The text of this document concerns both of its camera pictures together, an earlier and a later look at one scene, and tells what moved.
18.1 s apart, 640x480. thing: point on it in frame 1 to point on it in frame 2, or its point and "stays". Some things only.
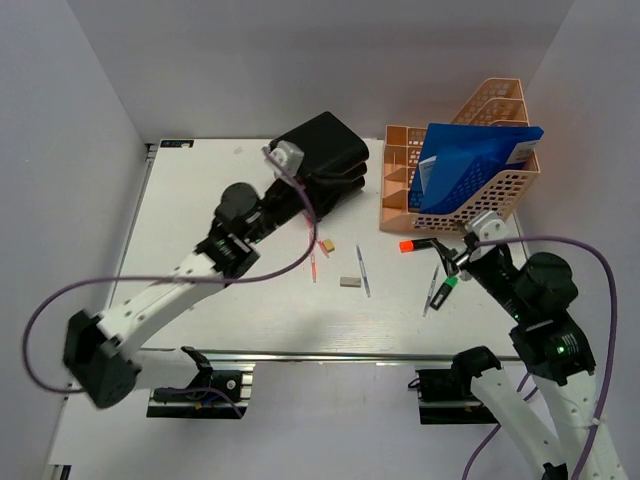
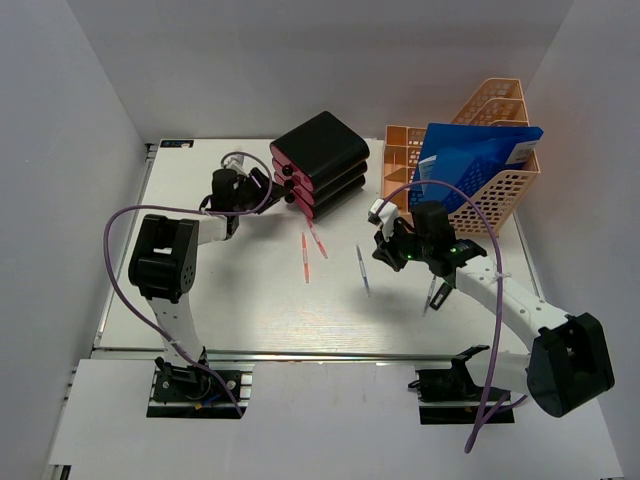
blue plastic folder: x=453 y=156 stays
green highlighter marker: x=444 y=292 stays
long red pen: x=312 y=237 to x=305 y=259
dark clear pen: x=430 y=291 stays
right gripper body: x=492 y=270 to x=402 y=246
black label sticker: x=177 y=143 stays
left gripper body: x=284 y=203 to x=251 y=196
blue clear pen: x=363 y=272 stays
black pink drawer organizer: x=335 y=164 stays
